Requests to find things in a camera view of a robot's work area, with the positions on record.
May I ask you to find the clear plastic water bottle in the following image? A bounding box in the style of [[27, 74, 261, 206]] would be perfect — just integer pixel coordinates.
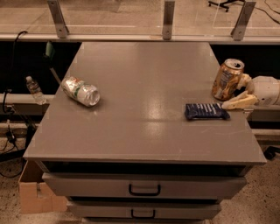
[[25, 76, 46, 105]]

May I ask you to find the orange soda can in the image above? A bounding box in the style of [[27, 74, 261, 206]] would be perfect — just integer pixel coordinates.
[[212, 59, 244, 101]]

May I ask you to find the metal bracket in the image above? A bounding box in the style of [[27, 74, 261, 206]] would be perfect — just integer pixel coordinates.
[[231, 0, 256, 41], [47, 0, 69, 39], [162, 0, 175, 40]]

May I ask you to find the grey drawer cabinet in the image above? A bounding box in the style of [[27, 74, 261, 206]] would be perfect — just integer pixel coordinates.
[[25, 42, 265, 224]]

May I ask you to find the cardboard box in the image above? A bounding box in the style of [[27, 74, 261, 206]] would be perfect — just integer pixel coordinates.
[[18, 161, 67, 214]]

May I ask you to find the black chair base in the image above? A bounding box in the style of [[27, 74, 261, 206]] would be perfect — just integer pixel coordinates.
[[208, 0, 245, 12]]

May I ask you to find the green handled tool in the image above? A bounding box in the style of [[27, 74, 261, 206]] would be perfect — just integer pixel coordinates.
[[43, 41, 61, 84]]

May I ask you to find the black cable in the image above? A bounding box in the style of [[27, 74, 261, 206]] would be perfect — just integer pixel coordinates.
[[1, 30, 29, 115]]

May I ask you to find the silver green soda can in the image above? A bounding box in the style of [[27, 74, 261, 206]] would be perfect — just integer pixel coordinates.
[[61, 76, 101, 107]]

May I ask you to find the dark blue snack packet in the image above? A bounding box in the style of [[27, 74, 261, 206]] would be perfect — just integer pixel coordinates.
[[185, 103, 230, 120]]

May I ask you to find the left metal bracket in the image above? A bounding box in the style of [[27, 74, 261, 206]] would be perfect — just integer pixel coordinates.
[[47, 0, 69, 39]]

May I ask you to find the middle metal bracket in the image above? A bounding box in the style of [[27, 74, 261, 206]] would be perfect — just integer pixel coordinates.
[[162, 0, 175, 40]]

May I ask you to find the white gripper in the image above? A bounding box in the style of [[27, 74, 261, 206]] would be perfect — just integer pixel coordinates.
[[221, 73, 280, 110]]

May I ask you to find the lower grey drawer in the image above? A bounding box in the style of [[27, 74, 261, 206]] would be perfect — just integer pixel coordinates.
[[67, 201, 221, 220]]

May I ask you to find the upper grey drawer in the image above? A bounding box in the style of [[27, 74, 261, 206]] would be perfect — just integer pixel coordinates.
[[43, 173, 247, 200]]

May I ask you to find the grey drawer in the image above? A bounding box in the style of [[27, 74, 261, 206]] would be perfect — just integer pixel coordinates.
[[67, 201, 221, 220], [43, 173, 247, 200]]

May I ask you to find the right metal bracket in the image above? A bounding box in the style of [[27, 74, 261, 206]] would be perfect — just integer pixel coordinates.
[[231, 0, 256, 41]]

